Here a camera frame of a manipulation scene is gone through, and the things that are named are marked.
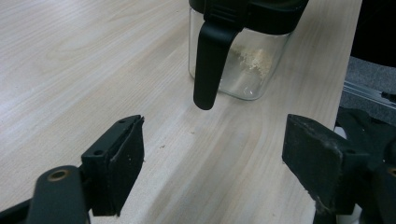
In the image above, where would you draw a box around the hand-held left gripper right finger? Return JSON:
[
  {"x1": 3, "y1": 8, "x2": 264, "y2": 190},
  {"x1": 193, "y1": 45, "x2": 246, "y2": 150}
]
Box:
[{"x1": 281, "y1": 114, "x2": 371, "y2": 216}]

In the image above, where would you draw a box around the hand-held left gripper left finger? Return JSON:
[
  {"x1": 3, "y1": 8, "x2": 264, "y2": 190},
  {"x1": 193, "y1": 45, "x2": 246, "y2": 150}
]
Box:
[{"x1": 81, "y1": 115, "x2": 146, "y2": 217}]

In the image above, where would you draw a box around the glass jar with black lid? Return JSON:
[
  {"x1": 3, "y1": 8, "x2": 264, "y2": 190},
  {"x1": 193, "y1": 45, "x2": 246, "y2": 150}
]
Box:
[{"x1": 188, "y1": 0, "x2": 310, "y2": 111}]

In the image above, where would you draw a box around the beige seasoning powder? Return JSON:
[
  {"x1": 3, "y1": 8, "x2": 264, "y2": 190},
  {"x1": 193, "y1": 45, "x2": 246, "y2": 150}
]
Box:
[{"x1": 232, "y1": 45, "x2": 275, "y2": 80}]

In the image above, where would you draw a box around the aluminium floor rail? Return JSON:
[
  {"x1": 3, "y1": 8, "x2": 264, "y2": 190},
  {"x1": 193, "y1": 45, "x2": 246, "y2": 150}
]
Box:
[{"x1": 342, "y1": 79, "x2": 396, "y2": 110}]

